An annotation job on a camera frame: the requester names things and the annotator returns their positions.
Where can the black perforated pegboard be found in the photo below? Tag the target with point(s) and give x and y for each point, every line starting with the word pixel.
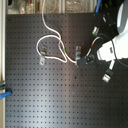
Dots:
pixel 58 95

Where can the blue object top right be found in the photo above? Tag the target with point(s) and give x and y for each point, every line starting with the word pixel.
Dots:
pixel 98 6

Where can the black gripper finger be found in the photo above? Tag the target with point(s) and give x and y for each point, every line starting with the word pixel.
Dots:
pixel 86 60

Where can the upper left metal clip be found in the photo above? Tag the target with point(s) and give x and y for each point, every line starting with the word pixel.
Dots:
pixel 44 50

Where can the lower left metal clip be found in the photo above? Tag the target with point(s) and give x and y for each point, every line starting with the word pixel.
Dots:
pixel 42 60

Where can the centre metal clip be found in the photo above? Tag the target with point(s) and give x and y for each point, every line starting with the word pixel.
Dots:
pixel 78 51

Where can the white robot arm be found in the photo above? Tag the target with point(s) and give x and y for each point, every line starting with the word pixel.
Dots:
pixel 117 48

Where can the silver connector lower right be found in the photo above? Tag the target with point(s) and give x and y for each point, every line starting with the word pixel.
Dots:
pixel 106 77

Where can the blue clamp left edge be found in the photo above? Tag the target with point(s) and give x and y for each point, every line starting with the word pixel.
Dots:
pixel 6 93

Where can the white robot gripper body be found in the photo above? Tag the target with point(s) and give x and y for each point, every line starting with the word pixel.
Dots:
pixel 106 51

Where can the silver clip upper right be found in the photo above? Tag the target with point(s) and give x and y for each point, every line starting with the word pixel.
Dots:
pixel 95 31

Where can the metal clip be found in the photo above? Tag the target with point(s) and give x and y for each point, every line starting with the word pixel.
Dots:
pixel 44 50
pixel 78 51
pixel 42 60

